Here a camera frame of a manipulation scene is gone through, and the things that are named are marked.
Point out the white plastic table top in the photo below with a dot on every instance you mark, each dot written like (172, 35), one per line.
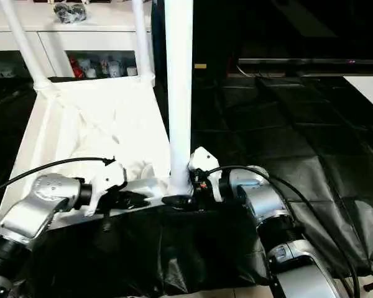
(81, 108)

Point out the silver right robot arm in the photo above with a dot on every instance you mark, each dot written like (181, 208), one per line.
(267, 201)

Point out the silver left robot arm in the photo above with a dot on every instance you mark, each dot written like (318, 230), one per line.
(34, 201)

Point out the black mat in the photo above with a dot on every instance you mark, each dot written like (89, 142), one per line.
(298, 155)

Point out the small tan label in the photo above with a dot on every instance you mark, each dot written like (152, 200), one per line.
(200, 66)

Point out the small white cup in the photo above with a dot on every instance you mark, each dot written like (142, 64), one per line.
(131, 71)
(91, 73)

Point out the white patterned jar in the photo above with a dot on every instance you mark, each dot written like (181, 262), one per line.
(115, 69)

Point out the red bottle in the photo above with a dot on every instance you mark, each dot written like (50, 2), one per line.
(76, 68)

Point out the white cabinet with glass doors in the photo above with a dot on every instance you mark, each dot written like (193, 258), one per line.
(81, 40)

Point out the black bar with red light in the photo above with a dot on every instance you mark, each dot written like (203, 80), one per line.
(314, 63)

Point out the flat white board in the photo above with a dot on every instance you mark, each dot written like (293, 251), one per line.
(366, 91)

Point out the dark object on cabinet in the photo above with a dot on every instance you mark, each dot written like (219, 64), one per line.
(70, 14)

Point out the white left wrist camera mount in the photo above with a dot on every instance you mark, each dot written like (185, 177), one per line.
(108, 177)

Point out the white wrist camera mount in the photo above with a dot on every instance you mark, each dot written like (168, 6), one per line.
(108, 177)
(203, 158)

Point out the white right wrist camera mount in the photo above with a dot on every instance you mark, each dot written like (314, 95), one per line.
(203, 158)

